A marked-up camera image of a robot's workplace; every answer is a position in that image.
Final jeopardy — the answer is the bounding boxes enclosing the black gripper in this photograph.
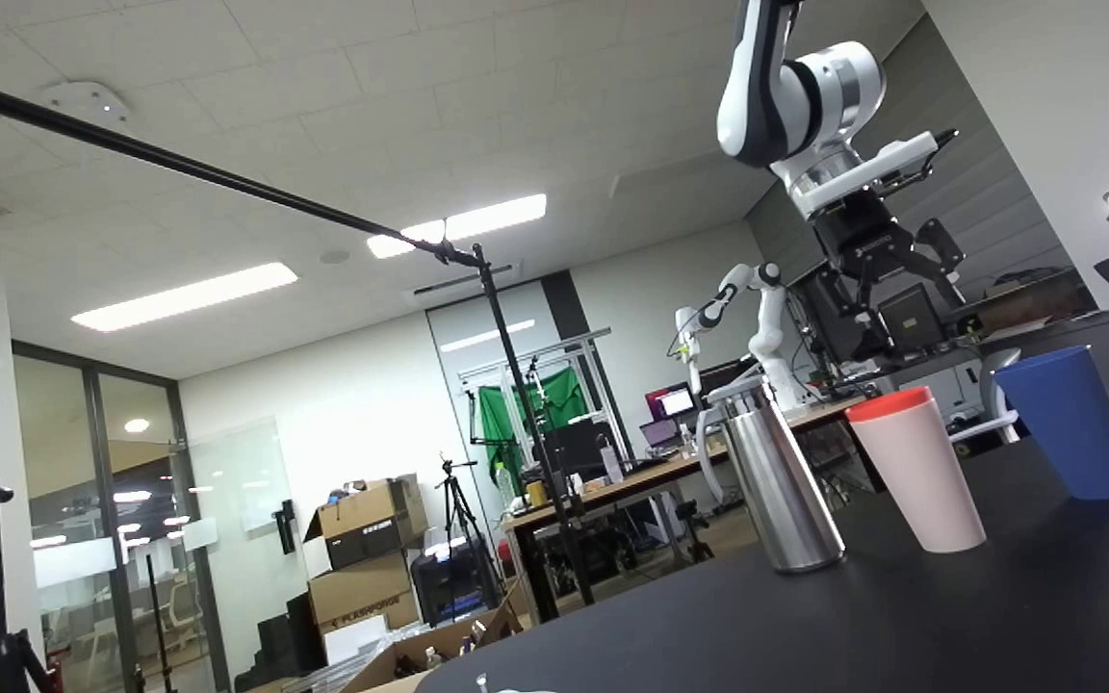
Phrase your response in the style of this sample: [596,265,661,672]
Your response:
[795,191,966,361]

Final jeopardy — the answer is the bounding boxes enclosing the blue plastic cup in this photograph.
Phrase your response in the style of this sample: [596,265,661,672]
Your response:
[997,347,1109,499]

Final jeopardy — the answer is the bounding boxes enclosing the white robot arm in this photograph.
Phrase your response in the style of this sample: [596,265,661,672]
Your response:
[715,0,887,166]

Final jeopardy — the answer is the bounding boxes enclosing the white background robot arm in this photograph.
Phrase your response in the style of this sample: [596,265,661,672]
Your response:
[668,191,966,413]

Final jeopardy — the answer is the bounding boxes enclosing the cardboard box stack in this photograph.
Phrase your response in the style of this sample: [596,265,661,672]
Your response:
[306,473,428,632]

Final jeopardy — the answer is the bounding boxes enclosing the white plastic cup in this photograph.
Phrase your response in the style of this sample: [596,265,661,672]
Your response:
[847,397,985,553]

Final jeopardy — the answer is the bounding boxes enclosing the laptop with pink screen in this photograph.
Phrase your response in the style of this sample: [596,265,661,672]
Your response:
[648,386,698,419]

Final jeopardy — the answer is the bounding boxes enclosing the stainless steel thermos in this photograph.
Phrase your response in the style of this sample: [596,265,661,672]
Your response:
[715,378,844,573]

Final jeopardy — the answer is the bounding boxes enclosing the green cloth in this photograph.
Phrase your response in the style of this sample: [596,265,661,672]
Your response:
[469,368,588,487]

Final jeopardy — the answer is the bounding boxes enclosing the black boom pole stand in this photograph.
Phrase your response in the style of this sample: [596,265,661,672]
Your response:
[0,66,602,608]

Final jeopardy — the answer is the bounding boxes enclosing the wooden background desk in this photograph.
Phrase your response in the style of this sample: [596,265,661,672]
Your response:
[500,397,867,628]

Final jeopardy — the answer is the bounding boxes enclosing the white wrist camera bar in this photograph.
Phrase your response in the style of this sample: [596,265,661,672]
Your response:
[770,128,957,218]

